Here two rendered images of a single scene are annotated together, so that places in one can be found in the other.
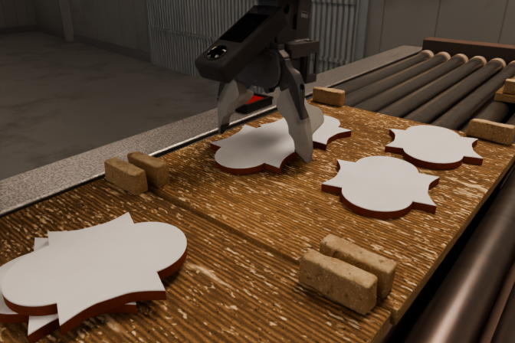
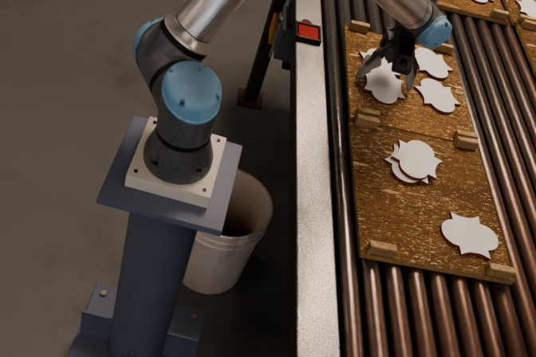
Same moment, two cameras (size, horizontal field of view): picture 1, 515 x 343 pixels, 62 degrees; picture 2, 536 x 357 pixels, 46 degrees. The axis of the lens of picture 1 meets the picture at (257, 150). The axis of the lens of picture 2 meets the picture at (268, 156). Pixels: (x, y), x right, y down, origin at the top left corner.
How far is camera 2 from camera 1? 149 cm
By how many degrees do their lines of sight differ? 47
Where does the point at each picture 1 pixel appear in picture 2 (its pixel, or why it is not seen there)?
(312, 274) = (461, 143)
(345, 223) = (443, 119)
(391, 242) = (459, 123)
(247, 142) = (379, 84)
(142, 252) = (423, 152)
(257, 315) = (455, 159)
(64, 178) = (319, 127)
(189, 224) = (407, 136)
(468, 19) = not seen: outside the picture
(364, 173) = (430, 92)
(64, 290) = (424, 170)
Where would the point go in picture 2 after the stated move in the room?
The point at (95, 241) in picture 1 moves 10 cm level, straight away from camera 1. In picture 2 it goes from (408, 154) to (371, 134)
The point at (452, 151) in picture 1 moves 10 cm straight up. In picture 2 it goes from (442, 68) to (458, 41)
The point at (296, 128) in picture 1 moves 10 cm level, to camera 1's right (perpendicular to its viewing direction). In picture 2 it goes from (411, 80) to (435, 71)
